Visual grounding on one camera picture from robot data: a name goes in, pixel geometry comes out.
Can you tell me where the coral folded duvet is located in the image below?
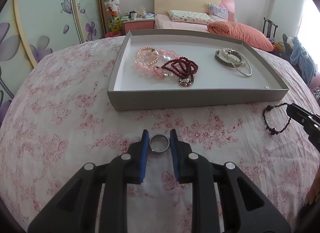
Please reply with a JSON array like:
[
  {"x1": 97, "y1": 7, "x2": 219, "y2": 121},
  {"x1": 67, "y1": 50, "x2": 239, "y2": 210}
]
[{"x1": 207, "y1": 21, "x2": 274, "y2": 52}]

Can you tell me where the pink pearl bracelet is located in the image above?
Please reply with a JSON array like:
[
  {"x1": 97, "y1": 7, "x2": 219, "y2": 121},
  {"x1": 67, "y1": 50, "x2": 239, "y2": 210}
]
[{"x1": 133, "y1": 46, "x2": 160, "y2": 68}]

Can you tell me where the red waste bin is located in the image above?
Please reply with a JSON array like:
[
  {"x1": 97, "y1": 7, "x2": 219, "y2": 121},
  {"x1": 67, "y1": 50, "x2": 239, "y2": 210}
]
[{"x1": 105, "y1": 31, "x2": 122, "y2": 38}]

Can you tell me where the pink floral bedsheet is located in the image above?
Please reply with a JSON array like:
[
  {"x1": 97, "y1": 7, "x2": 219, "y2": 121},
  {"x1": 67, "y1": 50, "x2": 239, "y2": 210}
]
[{"x1": 1, "y1": 37, "x2": 319, "y2": 229}]

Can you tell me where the dark red bead necklace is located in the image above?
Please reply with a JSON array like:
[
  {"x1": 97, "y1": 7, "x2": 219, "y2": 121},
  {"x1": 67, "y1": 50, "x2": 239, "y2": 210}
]
[{"x1": 160, "y1": 56, "x2": 200, "y2": 88}]

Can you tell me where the wide silver cuff bangle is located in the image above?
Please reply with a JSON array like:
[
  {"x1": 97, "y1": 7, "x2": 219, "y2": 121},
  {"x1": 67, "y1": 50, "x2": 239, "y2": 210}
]
[{"x1": 215, "y1": 48, "x2": 233, "y2": 68}]

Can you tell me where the beige pink headboard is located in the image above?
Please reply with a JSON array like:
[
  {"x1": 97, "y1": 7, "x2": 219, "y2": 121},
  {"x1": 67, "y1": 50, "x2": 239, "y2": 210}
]
[{"x1": 154, "y1": 0, "x2": 235, "y2": 21}]

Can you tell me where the flower pattern wardrobe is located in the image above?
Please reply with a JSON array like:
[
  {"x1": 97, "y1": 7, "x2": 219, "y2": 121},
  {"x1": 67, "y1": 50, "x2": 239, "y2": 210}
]
[{"x1": 1, "y1": 0, "x2": 105, "y2": 118}]

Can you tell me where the silver ring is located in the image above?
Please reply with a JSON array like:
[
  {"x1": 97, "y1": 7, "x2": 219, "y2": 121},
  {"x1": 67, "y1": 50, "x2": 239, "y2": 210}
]
[{"x1": 149, "y1": 133, "x2": 171, "y2": 153}]

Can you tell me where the pink bedside cabinet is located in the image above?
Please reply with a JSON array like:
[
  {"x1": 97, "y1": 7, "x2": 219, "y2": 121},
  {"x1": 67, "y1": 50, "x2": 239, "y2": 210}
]
[{"x1": 123, "y1": 19, "x2": 155, "y2": 34}]

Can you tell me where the blue plush garment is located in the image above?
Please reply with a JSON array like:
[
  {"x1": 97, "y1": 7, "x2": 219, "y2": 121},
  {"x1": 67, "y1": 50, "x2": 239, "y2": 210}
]
[{"x1": 290, "y1": 37, "x2": 317, "y2": 86}]

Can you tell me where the plush toy display tube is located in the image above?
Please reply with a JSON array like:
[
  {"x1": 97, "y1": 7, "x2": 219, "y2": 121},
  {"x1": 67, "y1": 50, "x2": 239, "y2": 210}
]
[{"x1": 103, "y1": 0, "x2": 121, "y2": 33}]

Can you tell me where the pink bead necklace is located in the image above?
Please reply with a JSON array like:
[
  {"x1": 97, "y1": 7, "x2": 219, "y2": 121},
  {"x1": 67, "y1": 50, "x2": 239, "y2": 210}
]
[{"x1": 133, "y1": 47, "x2": 181, "y2": 79}]

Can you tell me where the grey cardboard tray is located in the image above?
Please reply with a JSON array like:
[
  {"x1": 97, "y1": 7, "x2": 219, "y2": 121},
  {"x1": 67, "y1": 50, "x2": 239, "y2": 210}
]
[{"x1": 107, "y1": 29, "x2": 289, "y2": 111}]

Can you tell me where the thin silver bangle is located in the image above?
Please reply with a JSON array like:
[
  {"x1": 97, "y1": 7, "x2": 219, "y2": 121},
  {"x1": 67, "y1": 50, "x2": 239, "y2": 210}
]
[{"x1": 227, "y1": 50, "x2": 252, "y2": 77}]

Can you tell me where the black bead bracelet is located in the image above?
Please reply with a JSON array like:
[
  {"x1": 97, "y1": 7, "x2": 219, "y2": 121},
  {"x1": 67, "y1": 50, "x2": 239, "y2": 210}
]
[{"x1": 262, "y1": 102, "x2": 292, "y2": 136}]

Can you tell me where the white mug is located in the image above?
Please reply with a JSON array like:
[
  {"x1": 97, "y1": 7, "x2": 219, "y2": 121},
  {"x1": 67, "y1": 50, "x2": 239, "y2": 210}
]
[{"x1": 130, "y1": 11, "x2": 137, "y2": 20}]

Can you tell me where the lavender pillow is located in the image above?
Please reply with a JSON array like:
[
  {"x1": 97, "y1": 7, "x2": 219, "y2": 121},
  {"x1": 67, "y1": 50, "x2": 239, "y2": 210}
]
[{"x1": 208, "y1": 4, "x2": 229, "y2": 21}]

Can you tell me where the pink curtain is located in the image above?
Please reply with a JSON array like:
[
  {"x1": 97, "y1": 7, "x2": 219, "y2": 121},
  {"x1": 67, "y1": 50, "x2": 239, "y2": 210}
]
[{"x1": 297, "y1": 0, "x2": 319, "y2": 89}]

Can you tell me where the pink bed mattress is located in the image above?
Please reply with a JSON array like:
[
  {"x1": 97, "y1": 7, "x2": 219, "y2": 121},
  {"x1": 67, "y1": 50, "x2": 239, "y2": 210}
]
[{"x1": 155, "y1": 15, "x2": 209, "y2": 33}]

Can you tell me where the floral pillow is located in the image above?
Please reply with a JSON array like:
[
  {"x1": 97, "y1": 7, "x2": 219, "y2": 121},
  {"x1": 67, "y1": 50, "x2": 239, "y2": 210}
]
[{"x1": 168, "y1": 10, "x2": 212, "y2": 25}]

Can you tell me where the black wooden chair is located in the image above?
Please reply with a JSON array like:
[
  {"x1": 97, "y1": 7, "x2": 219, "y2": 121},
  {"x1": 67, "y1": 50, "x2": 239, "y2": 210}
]
[{"x1": 263, "y1": 17, "x2": 278, "y2": 39}]

